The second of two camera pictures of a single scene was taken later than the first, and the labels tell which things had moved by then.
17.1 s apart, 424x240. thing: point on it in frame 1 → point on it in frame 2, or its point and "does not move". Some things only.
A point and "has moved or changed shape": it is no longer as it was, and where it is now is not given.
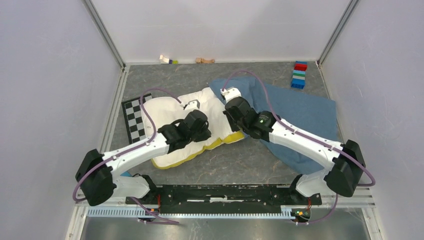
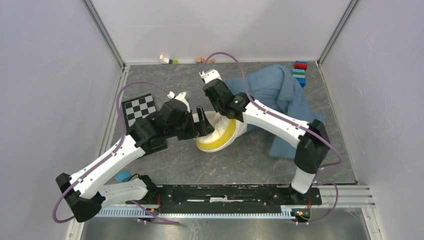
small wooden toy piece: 202,60 does not move
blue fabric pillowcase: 316,114 has moved or changed shape
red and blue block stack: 301,65 does not move
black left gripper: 205,135 → 202,128
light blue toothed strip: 133,212 does not move
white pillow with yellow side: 158,111 has moved or changed shape
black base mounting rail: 224,199 does not move
